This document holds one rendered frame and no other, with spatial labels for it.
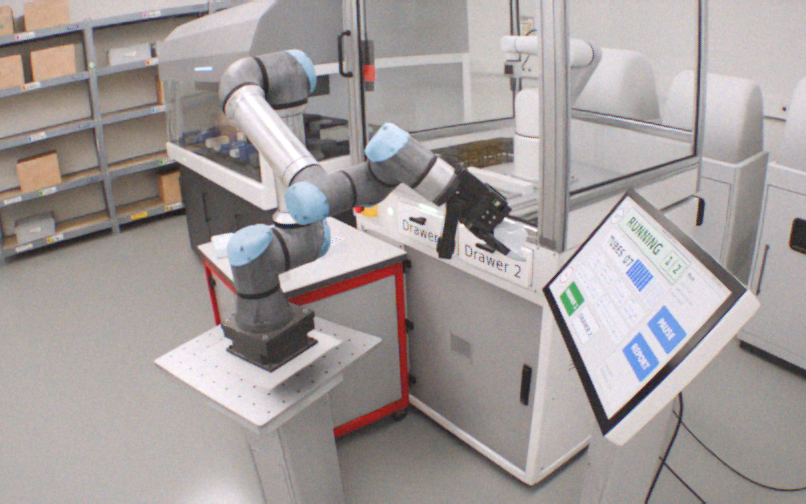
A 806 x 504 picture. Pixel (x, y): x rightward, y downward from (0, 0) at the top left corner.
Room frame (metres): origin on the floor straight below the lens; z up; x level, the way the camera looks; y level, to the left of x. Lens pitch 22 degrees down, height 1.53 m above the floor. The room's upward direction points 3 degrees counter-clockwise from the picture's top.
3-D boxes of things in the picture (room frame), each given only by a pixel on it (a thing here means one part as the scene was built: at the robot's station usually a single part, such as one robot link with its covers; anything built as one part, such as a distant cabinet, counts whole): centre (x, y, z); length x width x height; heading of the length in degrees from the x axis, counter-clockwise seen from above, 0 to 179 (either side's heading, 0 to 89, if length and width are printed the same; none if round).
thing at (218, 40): (3.43, 0.63, 0.89); 1.86 x 1.21 x 1.78; 36
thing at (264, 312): (1.27, 0.36, 0.90); 0.15 x 0.15 x 0.10
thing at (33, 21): (4.50, 3.05, 2.11); 0.41 x 0.32 x 0.28; 124
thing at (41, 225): (4.25, 3.39, 0.22); 0.40 x 0.30 x 0.17; 124
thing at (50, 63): (4.50, 3.03, 1.66); 0.41 x 0.32 x 0.28; 124
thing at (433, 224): (1.82, -0.08, 0.87); 0.29 x 0.02 x 0.11; 36
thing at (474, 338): (2.06, -0.50, 0.40); 1.03 x 0.95 x 0.80; 36
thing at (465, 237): (1.56, -0.26, 0.87); 0.29 x 0.02 x 0.11; 36
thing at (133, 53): (4.90, 2.43, 1.61); 0.40 x 0.30 x 0.17; 124
